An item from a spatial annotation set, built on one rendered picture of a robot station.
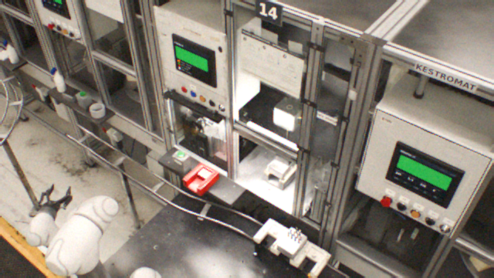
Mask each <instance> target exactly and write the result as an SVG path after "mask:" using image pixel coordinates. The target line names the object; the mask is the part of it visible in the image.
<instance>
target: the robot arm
mask: <svg viewBox="0 0 494 278"><path fill-rule="evenodd" d="M53 190H54V184H52V187H51V188H50V189H48V190H46V191H45V192H44V191H42V193H41V196H40V200H39V206H42V207H41V209H40V210H39V212H38V214H37V215H36V217H35V218H34V219H33V220H32V221H31V222H30V223H29V225H28V228H27V230H26V236H25V239H26V242H27V243H28V244H29V245H30V246H32V247H39V246H45V247H46V248H47V249H48V250H47V253H46V257H45V261H46V265H47V267H48V268H49V269H50V270H51V271H52V272H53V273H55V274H56V275H57V276H71V275H73V274H76V275H77V277H78V278H110V276H109V274H108V273H107V271H106V270H105V268H104V266H103V264H102V263H101V261H100V259H99V257H100V252H99V241H100V239H101V237H102V236H103V234H104V233H105V231H106V230H107V228H108V227H109V226H110V224H111V222H112V221H113V220H114V219H115V218H116V216H117V213H118V211H119V208H118V205H117V203H116V202H115V201H114V200H113V199H111V198H110V197H107V196H97V197H93V198H89V199H87V200H86V201H84V202H82V203H81V204H80V205H78V206H77V207H76V208H75V209H74V210H72V211H71V212H70V213H69V214H68V216H67V218H66V223H65V224H64V225H63V227H62V228H61V229H59V227H58V226H57V225H56V224H55V220H56V218H57V213H58V211H59V210H60V209H64V210H65V209H66V206H67V205H68V204H69V203H70V202H71V201H72V200H73V196H72V195H71V186H69V188H68V190H67V192H66V195H64V196H63V197H62V198H60V199H59V200H57V201H53V200H50V197H49V196H50V195H51V193H52V192H53ZM44 195H46V199H47V202H44V203H43V199H44ZM63 202H64V204H62V203H63ZM61 204H62V205H61ZM130 278H162V277H161V275H160V274H159V272H157V271H156V270H153V269H151V268H148V267H141V268H138V269H136V270H135V271H134V272H133V273H132V275H131V277H130Z"/></svg>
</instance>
